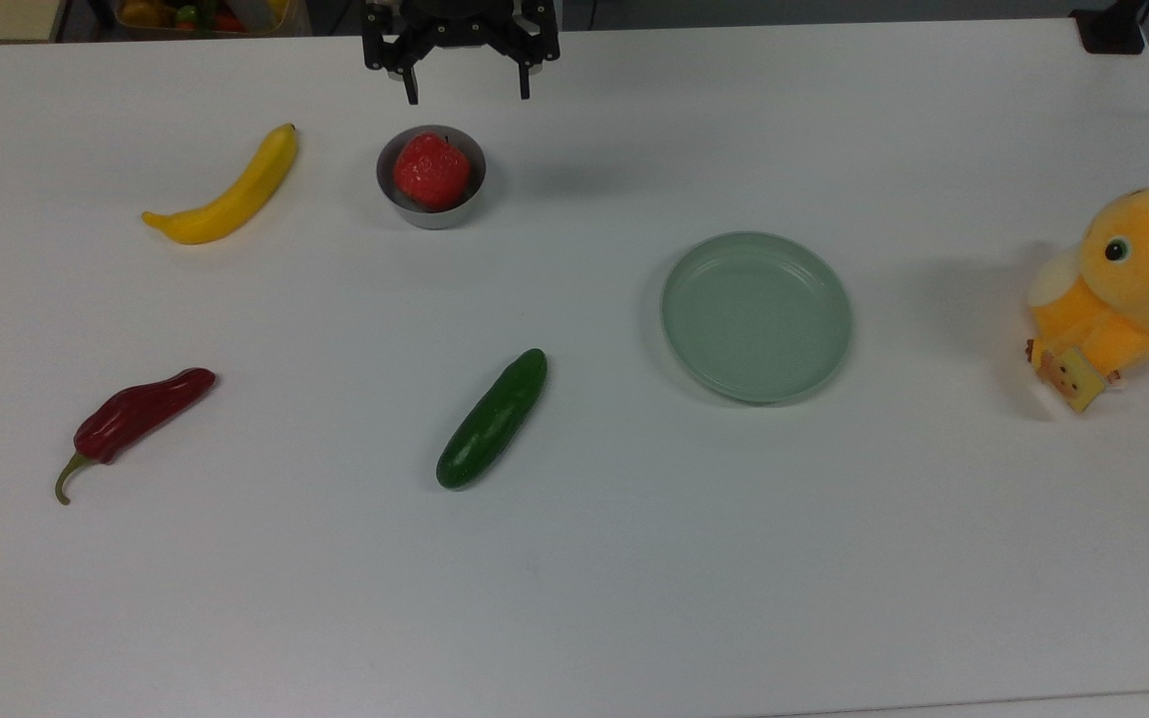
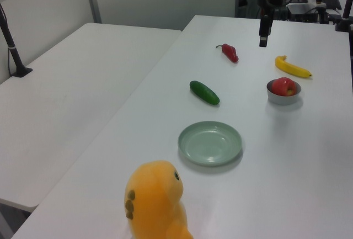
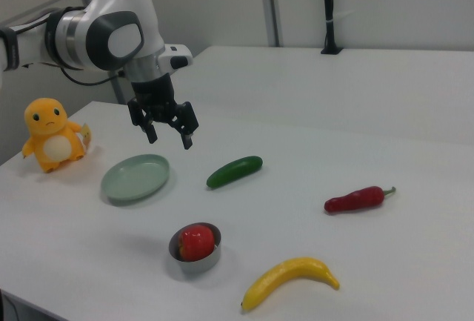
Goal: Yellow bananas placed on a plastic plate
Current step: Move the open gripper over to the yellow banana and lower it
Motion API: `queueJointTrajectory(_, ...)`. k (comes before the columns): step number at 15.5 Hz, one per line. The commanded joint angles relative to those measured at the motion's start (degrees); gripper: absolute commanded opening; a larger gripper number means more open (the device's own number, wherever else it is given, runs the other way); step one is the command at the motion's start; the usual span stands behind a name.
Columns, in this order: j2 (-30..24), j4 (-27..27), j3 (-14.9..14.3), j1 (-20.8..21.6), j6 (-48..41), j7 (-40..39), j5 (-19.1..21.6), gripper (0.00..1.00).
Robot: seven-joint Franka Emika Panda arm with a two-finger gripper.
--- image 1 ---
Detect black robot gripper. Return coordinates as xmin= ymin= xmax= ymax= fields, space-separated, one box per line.
xmin=362 ymin=0 xmax=562 ymax=107

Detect yellow banana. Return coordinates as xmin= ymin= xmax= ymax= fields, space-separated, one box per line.
xmin=142 ymin=123 xmax=300 ymax=246

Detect pale green plastic plate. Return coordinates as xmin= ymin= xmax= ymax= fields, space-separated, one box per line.
xmin=660 ymin=231 xmax=854 ymax=406

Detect red toy strawberry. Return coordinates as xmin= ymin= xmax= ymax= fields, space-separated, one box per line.
xmin=393 ymin=132 xmax=473 ymax=212

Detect small metal bowl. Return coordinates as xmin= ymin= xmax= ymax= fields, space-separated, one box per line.
xmin=376 ymin=125 xmax=488 ymax=231

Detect clear bin of toy produce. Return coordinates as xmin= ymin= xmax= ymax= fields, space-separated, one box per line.
xmin=114 ymin=0 xmax=293 ymax=38

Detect green cucumber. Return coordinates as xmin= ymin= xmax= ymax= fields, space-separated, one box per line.
xmin=435 ymin=347 xmax=549 ymax=492

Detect dark red chili pepper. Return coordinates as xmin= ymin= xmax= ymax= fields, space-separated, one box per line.
xmin=55 ymin=367 xmax=217 ymax=507

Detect yellow plush toy tag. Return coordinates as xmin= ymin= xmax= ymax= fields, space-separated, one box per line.
xmin=1039 ymin=346 xmax=1108 ymax=415

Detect orange plush duck toy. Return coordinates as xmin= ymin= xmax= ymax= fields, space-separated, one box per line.
xmin=1024 ymin=183 xmax=1149 ymax=388

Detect black table clamp mount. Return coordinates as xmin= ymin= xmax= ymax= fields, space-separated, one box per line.
xmin=1070 ymin=0 xmax=1149 ymax=56

